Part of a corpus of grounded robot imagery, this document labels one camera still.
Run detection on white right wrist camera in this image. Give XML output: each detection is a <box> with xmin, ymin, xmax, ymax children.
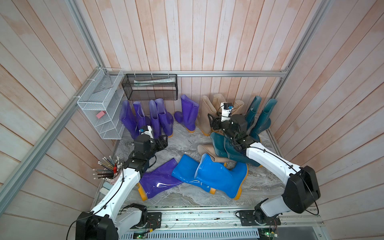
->
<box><xmin>220</xmin><ymin>102</ymin><xmax>234</xmax><ymax>122</ymax></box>

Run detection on aluminium frame rails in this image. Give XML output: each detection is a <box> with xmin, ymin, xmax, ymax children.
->
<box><xmin>1</xmin><ymin>1</ymin><xmax>334</xmax><ymax>214</ymax></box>

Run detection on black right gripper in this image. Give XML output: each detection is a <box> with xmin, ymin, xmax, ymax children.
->
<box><xmin>208</xmin><ymin>112</ymin><xmax>238</xmax><ymax>145</ymax></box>

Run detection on cup of pens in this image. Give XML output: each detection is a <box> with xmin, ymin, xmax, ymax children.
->
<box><xmin>93</xmin><ymin>156</ymin><xmax>123</xmax><ymax>185</ymax></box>

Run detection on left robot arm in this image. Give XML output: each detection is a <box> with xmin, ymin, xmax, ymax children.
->
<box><xmin>70</xmin><ymin>134</ymin><xmax>168</xmax><ymax>240</ymax></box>

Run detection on beige rain boot lying small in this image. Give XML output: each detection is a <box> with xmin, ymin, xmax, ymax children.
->
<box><xmin>198</xmin><ymin>145</ymin><xmax>230</xmax><ymax>163</ymax></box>

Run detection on pink eraser block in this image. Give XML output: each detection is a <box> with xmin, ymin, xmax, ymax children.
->
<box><xmin>96</xmin><ymin>111</ymin><xmax>106</xmax><ymax>119</ymax></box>

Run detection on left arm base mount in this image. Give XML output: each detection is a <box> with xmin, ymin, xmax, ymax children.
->
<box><xmin>119</xmin><ymin>204</ymin><xmax>162</xmax><ymax>230</ymax></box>

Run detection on purple rain boot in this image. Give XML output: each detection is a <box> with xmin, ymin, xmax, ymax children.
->
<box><xmin>174</xmin><ymin>95</ymin><xmax>199</xmax><ymax>133</ymax></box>
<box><xmin>138</xmin><ymin>159</ymin><xmax>183</xmax><ymax>201</ymax></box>
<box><xmin>149</xmin><ymin>100</ymin><xmax>162</xmax><ymax>139</ymax></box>
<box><xmin>155</xmin><ymin>98</ymin><xmax>174</xmax><ymax>137</ymax></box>
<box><xmin>133</xmin><ymin>102</ymin><xmax>151</xmax><ymax>129</ymax></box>
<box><xmin>120</xmin><ymin>100</ymin><xmax>139</xmax><ymax>140</ymax></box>

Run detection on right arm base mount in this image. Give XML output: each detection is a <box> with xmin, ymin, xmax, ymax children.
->
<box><xmin>235</xmin><ymin>199</ymin><xmax>281</xmax><ymax>227</ymax></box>

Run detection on blue rain boot front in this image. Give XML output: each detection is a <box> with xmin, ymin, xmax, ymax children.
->
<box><xmin>195</xmin><ymin>154</ymin><xmax>249</xmax><ymax>200</ymax></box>

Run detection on blue rain boot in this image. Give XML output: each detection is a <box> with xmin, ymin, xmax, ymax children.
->
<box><xmin>172</xmin><ymin>155</ymin><xmax>216</xmax><ymax>195</ymax></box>
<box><xmin>195</xmin><ymin>154</ymin><xmax>249</xmax><ymax>200</ymax></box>

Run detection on teal rain boot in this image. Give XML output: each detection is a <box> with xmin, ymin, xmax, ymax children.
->
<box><xmin>224</xmin><ymin>136</ymin><xmax>261</xmax><ymax>167</ymax></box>
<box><xmin>210</xmin><ymin>132</ymin><xmax>228</xmax><ymax>158</ymax></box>
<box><xmin>250</xmin><ymin>99</ymin><xmax>278</xmax><ymax>138</ymax></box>
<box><xmin>245</xmin><ymin>96</ymin><xmax>262</xmax><ymax>129</ymax></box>

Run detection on black mesh wall basket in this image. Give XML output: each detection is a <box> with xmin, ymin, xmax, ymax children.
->
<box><xmin>122</xmin><ymin>73</ymin><xmax>179</xmax><ymax>101</ymax></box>

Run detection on paper sheet in basket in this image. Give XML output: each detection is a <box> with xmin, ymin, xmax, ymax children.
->
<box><xmin>133</xmin><ymin>77</ymin><xmax>177</xmax><ymax>87</ymax></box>

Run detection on white wire wall shelf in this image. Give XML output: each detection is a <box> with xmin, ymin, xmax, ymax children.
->
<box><xmin>77</xmin><ymin>68</ymin><xmax>125</xmax><ymax>140</ymax></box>

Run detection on beige rain boot large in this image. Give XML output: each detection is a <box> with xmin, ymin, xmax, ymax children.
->
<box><xmin>196</xmin><ymin>96</ymin><xmax>217</xmax><ymax>136</ymax></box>

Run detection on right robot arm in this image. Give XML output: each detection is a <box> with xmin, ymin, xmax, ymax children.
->
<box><xmin>208</xmin><ymin>114</ymin><xmax>321</xmax><ymax>225</ymax></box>

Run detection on purple rain boot back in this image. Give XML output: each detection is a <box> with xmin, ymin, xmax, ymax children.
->
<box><xmin>174</xmin><ymin>95</ymin><xmax>199</xmax><ymax>133</ymax></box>

